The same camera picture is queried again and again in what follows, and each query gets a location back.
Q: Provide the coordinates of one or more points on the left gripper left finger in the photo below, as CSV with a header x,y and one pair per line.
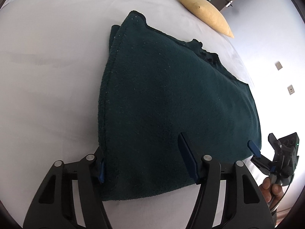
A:
x,y
70,196

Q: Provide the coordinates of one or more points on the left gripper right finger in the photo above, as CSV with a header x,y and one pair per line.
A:
x,y
244,205

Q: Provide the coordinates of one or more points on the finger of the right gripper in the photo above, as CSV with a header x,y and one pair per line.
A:
x,y
260,161
275,143

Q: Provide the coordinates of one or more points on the dark green knit sweater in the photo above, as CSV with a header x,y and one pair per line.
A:
x,y
155,87

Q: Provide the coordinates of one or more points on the person's right hand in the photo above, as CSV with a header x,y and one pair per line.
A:
x,y
272,193

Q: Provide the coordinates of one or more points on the yellow pillow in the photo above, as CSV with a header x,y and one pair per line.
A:
x,y
207,12

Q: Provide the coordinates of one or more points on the white bed sheet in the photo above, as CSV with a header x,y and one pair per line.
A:
x,y
53,55

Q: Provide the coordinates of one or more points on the wall socket plate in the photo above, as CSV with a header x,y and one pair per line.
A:
x,y
290,89

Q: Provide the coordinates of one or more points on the wall switch plate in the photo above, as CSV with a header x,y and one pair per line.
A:
x,y
278,65

